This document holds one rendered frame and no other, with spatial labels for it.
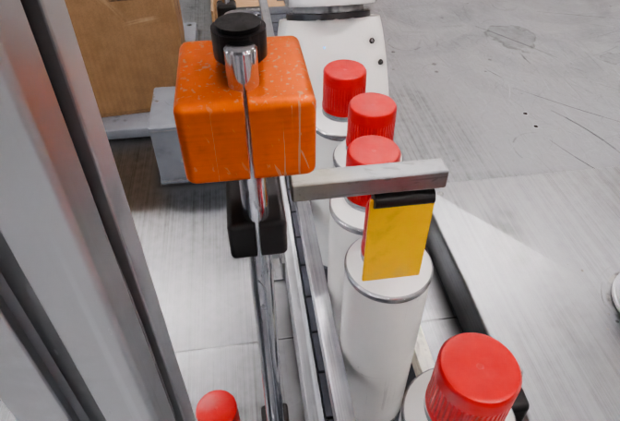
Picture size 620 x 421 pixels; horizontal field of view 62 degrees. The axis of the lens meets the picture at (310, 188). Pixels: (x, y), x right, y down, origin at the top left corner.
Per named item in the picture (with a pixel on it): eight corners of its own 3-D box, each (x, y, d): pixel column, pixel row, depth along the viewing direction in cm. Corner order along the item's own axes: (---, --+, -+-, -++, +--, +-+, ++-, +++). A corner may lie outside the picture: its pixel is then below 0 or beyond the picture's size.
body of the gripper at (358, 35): (272, 5, 42) (282, 139, 46) (396, -2, 43) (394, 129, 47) (267, 3, 49) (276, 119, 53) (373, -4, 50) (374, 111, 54)
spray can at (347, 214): (375, 376, 42) (407, 185, 29) (315, 355, 44) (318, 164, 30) (391, 324, 46) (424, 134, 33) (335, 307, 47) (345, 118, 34)
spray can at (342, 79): (367, 269, 51) (387, 82, 37) (315, 275, 50) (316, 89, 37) (355, 231, 55) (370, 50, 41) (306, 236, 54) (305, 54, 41)
